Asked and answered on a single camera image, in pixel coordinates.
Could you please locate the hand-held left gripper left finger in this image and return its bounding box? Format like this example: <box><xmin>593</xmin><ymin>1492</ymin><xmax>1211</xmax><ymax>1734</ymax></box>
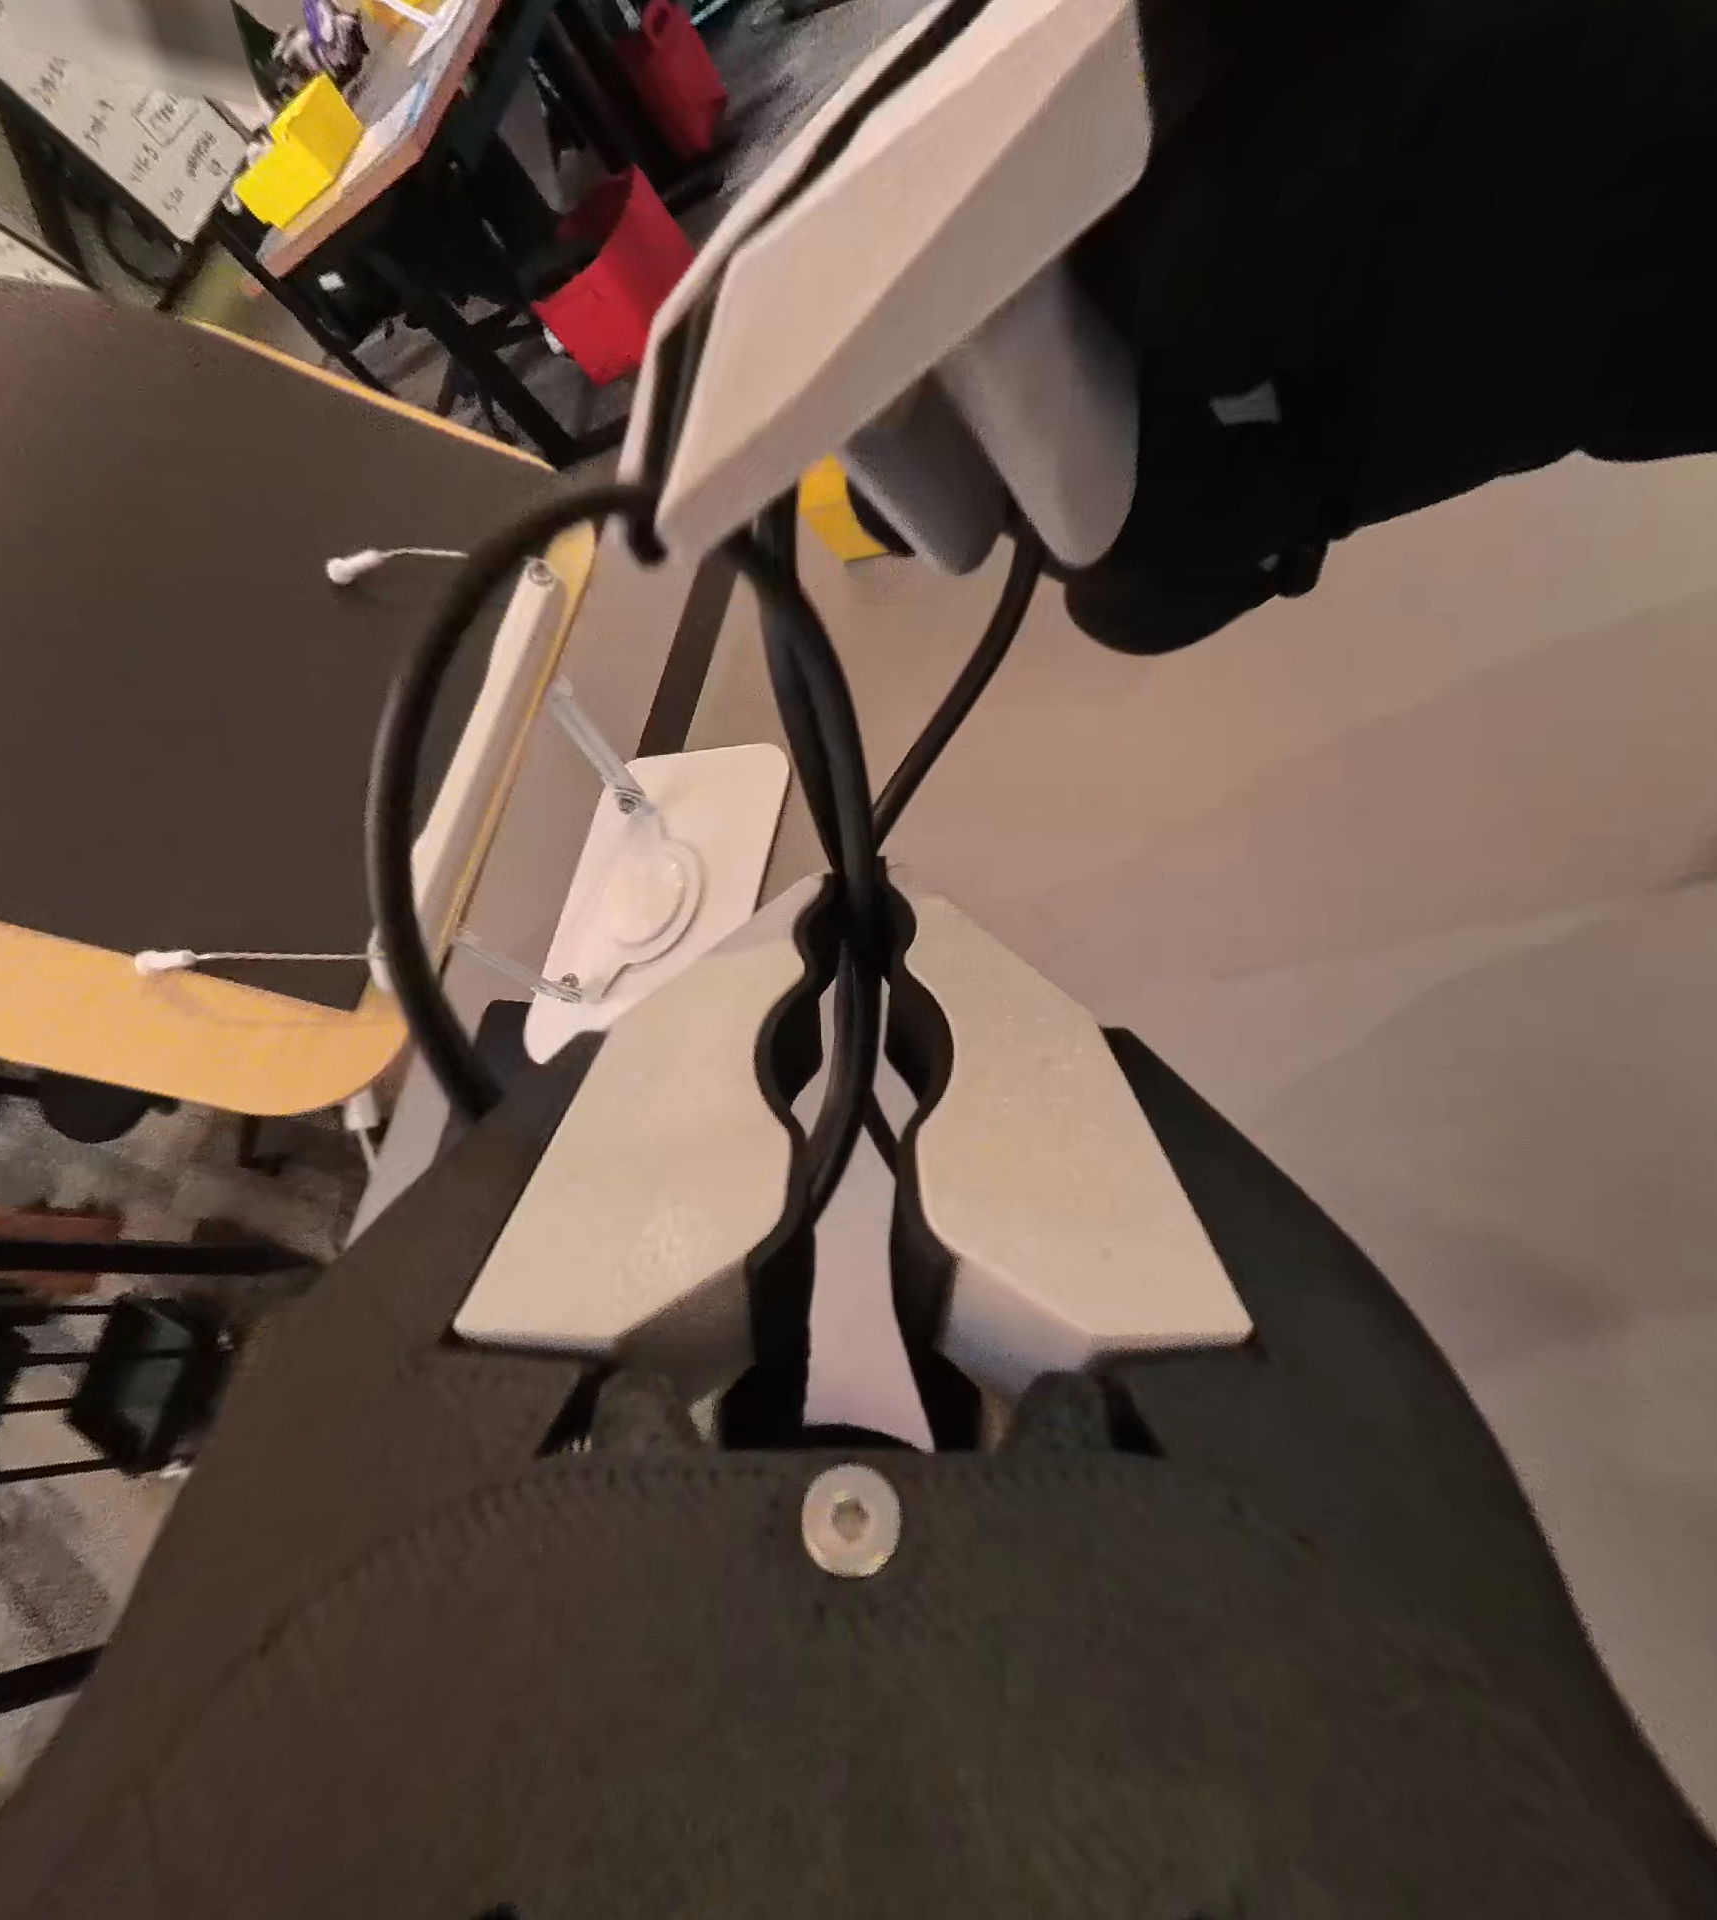
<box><xmin>455</xmin><ymin>880</ymin><xmax>838</xmax><ymax>1404</ymax></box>

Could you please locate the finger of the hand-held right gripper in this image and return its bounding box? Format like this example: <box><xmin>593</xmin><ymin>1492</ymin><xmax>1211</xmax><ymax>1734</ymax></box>
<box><xmin>619</xmin><ymin>0</ymin><xmax>1150</xmax><ymax>573</ymax></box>

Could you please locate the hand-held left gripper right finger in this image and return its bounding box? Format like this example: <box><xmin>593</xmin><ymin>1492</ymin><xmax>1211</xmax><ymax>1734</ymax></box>
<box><xmin>882</xmin><ymin>880</ymin><xmax>1252</xmax><ymax>1406</ymax></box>

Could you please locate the yellow plastic bin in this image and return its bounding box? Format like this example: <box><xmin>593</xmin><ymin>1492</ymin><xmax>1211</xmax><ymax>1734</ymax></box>
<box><xmin>798</xmin><ymin>457</ymin><xmax>904</xmax><ymax>566</ymax></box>

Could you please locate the thin black cable loop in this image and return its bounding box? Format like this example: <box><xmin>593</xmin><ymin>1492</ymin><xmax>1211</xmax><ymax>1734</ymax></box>
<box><xmin>373</xmin><ymin>497</ymin><xmax>1049</xmax><ymax>1412</ymax></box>

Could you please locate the person's right hand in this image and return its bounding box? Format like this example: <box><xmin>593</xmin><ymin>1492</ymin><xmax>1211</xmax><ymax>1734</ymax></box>
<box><xmin>1054</xmin><ymin>0</ymin><xmax>1717</xmax><ymax>656</ymax></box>

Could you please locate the red plastic bin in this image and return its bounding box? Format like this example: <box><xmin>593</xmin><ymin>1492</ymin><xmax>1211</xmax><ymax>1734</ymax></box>
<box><xmin>534</xmin><ymin>166</ymin><xmax>705</xmax><ymax>386</ymax></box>

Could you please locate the white board stand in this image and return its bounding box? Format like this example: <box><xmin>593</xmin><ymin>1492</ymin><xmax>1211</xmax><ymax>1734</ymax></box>
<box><xmin>414</xmin><ymin>557</ymin><xmax>795</xmax><ymax>1068</ymax></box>

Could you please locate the long wooden desk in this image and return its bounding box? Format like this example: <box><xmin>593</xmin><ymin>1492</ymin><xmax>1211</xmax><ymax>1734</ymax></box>
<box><xmin>259</xmin><ymin>0</ymin><xmax>567</xmax><ymax>288</ymax></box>

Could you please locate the small yellow bin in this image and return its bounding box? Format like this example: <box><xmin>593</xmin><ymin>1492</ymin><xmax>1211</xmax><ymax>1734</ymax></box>
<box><xmin>229</xmin><ymin>76</ymin><xmax>371</xmax><ymax>231</ymax></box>

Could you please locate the wooden board with black mat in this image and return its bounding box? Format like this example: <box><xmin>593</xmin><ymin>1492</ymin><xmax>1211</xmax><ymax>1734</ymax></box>
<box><xmin>0</xmin><ymin>277</ymin><xmax>605</xmax><ymax>1119</ymax></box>

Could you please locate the whiteboard with writing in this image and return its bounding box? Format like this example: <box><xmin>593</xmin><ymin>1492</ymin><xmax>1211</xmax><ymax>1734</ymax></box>
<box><xmin>0</xmin><ymin>0</ymin><xmax>261</xmax><ymax>243</ymax></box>

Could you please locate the white cable tie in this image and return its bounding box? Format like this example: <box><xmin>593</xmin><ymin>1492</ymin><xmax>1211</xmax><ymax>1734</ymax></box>
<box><xmin>325</xmin><ymin>540</ymin><xmax>476</xmax><ymax>588</ymax></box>

